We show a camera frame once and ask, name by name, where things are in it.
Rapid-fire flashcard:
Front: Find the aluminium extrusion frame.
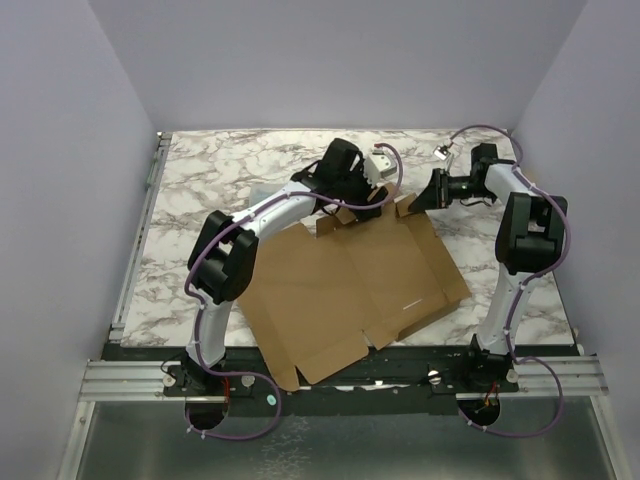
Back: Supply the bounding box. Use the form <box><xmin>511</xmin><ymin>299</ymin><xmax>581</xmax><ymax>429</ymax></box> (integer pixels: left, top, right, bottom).
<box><xmin>54</xmin><ymin>130</ymin><xmax>174</xmax><ymax>480</ymax></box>

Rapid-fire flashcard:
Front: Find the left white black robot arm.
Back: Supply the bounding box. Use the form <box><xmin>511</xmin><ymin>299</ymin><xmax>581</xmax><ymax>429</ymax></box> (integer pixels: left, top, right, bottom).
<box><xmin>182</xmin><ymin>138</ymin><xmax>397</xmax><ymax>395</ymax></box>

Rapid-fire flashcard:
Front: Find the brown cardboard box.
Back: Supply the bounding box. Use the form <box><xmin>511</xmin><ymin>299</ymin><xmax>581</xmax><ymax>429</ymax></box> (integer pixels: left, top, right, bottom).
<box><xmin>238</xmin><ymin>194</ymin><xmax>471</xmax><ymax>392</ymax></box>

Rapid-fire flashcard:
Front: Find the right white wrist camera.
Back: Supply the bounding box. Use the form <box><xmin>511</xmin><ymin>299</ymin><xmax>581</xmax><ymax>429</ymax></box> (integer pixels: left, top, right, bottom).
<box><xmin>433</xmin><ymin>142</ymin><xmax>453</xmax><ymax>172</ymax></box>

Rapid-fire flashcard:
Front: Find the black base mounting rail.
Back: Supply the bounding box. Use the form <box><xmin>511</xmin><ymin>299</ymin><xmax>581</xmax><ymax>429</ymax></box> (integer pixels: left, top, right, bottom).
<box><xmin>163</xmin><ymin>346</ymin><xmax>519</xmax><ymax>418</ymax></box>

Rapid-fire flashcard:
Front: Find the clear plastic screw organizer box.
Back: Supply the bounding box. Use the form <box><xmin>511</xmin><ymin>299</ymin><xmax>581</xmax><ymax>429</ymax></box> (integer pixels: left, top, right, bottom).
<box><xmin>249</xmin><ymin>183</ymin><xmax>280</xmax><ymax>205</ymax></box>

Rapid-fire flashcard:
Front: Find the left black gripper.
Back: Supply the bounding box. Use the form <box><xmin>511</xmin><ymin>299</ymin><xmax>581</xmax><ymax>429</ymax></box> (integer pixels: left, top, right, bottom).
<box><xmin>334</xmin><ymin>159</ymin><xmax>387</xmax><ymax>221</ymax></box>

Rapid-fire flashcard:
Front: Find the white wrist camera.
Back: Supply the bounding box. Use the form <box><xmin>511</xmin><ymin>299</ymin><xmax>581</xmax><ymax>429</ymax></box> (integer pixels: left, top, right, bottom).
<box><xmin>433</xmin><ymin>142</ymin><xmax>453</xmax><ymax>172</ymax></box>
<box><xmin>363</xmin><ymin>150</ymin><xmax>397</xmax><ymax>186</ymax></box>

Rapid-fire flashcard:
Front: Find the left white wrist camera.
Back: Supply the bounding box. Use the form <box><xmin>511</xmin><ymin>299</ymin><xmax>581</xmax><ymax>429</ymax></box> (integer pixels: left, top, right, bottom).
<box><xmin>363</xmin><ymin>150</ymin><xmax>397</xmax><ymax>186</ymax></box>

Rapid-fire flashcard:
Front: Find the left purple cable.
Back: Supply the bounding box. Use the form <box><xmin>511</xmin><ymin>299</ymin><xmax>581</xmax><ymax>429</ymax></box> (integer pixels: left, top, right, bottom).
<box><xmin>183</xmin><ymin>142</ymin><xmax>405</xmax><ymax>442</ymax></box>

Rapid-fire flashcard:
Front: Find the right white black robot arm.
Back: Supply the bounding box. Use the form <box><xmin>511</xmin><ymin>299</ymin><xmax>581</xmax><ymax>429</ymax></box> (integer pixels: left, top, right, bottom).
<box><xmin>408</xmin><ymin>143</ymin><xmax>570</xmax><ymax>391</ymax></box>

